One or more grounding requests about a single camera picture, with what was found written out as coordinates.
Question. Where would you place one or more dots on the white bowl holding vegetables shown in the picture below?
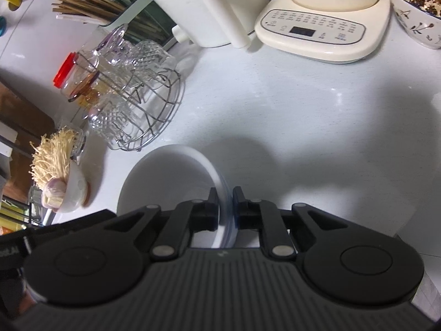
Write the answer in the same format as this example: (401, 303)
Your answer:
(74, 189)

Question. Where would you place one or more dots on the amber glass cup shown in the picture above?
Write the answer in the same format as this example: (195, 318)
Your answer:
(84, 88)

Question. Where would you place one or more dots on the clear cut glass cup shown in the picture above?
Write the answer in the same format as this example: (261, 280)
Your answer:
(108, 122)
(155, 57)

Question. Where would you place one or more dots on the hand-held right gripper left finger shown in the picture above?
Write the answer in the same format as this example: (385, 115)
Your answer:
(213, 210)

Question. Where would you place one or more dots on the bowl of enoki mushrooms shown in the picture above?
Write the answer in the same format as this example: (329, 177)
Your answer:
(36, 198)

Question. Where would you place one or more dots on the white electric cooking pot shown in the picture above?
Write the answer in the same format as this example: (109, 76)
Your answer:
(193, 10)

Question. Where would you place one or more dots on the glass kettle on cream base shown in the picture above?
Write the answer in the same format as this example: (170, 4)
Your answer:
(320, 27)

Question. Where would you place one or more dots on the purple glass cup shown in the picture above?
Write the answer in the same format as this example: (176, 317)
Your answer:
(110, 43)

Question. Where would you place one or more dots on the green chopstick holder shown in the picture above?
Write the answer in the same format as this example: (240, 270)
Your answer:
(144, 31)

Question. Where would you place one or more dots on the red-lidded glass jar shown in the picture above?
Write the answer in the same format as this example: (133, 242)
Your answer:
(67, 70)

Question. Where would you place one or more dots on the plain white bowl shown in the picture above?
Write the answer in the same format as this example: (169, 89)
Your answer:
(165, 179)

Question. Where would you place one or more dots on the brown wooden cutting board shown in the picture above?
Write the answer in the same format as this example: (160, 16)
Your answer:
(24, 120)

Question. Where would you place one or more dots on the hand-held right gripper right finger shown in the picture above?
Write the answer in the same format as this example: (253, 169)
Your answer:
(237, 210)

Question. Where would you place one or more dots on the floral bowl of spices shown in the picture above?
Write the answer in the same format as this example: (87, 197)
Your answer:
(418, 17)

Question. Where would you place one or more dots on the purple onion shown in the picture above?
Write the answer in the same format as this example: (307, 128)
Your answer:
(53, 188)

